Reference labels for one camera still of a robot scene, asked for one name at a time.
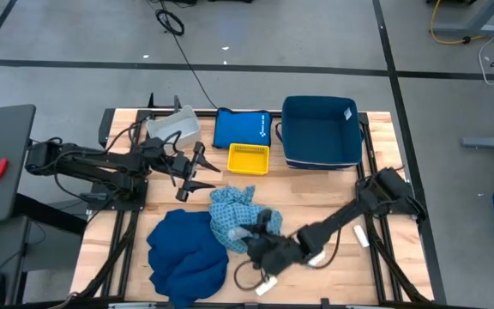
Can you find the dark blue scrub cloth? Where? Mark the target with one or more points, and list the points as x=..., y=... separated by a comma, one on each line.
x=187, y=257

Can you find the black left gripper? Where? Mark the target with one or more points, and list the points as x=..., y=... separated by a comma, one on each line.
x=182, y=165

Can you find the black table rail frame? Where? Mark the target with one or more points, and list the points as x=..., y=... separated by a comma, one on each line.
x=106, y=124

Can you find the white gauze roll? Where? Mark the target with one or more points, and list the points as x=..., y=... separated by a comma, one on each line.
x=317, y=258
x=267, y=285
x=361, y=236

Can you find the yellow perforated plastic basket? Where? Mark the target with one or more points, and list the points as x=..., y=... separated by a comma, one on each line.
x=247, y=159

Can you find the small clear pinkish packet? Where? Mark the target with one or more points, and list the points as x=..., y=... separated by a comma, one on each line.
x=239, y=234

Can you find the desk with grey metal legs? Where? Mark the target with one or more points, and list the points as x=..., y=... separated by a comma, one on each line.
x=465, y=29

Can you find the grey metal foot bar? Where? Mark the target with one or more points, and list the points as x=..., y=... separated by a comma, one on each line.
x=487, y=143

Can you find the dark grey side desk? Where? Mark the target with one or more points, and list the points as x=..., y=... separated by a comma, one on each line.
x=2, y=137

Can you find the blue zip pouch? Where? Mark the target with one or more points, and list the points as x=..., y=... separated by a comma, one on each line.
x=238, y=129

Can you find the black desk leg brace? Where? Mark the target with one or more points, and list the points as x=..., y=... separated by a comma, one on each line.
x=50, y=214

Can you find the navy fabric storage bin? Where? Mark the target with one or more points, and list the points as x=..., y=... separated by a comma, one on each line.
x=320, y=129

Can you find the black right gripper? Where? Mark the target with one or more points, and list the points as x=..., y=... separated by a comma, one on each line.
x=277, y=253

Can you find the grey plastic bin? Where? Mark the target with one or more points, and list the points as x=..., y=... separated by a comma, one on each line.
x=176, y=129

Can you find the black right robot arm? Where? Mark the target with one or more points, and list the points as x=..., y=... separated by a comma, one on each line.
x=337, y=223

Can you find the black upright bracket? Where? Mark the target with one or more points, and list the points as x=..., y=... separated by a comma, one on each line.
x=177, y=103
x=151, y=102

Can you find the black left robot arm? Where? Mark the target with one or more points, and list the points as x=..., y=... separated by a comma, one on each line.
x=101, y=165

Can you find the light blue patterned gown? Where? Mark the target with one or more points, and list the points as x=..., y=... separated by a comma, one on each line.
x=230, y=210

